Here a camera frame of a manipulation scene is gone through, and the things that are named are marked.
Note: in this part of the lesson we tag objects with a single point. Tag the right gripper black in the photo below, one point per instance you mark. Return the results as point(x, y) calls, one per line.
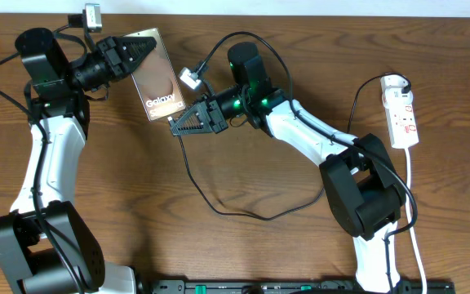
point(211, 118)

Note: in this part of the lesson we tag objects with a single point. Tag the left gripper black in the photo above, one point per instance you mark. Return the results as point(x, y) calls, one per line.
point(115, 53)

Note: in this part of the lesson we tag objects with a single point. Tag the Galaxy S25 Ultra smartphone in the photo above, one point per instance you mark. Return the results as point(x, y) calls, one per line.
point(156, 82)

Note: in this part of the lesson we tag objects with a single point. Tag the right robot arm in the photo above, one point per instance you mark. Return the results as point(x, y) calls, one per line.
point(362, 188)

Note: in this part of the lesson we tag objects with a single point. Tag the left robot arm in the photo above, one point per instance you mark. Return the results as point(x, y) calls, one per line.
point(45, 246)

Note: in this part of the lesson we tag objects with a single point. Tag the white power strip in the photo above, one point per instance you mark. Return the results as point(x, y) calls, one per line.
point(397, 99)

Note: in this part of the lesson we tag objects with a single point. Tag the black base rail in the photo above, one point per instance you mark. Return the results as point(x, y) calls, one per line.
point(274, 287)

